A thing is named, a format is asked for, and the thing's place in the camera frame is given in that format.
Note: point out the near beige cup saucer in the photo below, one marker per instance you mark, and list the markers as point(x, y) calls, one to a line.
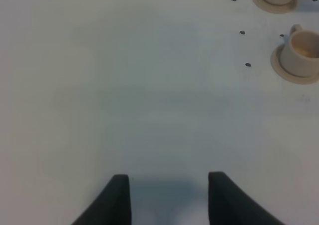
point(277, 67)

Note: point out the near beige teacup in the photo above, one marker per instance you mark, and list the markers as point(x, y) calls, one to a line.
point(300, 55)

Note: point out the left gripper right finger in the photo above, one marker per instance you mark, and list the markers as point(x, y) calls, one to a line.
point(229, 205)

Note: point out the far beige cup saucer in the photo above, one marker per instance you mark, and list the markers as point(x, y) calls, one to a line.
point(276, 9)

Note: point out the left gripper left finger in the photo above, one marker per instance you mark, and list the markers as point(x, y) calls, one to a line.
point(111, 207)

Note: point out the beige cup saucer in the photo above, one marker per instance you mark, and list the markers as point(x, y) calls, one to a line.
point(276, 9)
point(277, 67)

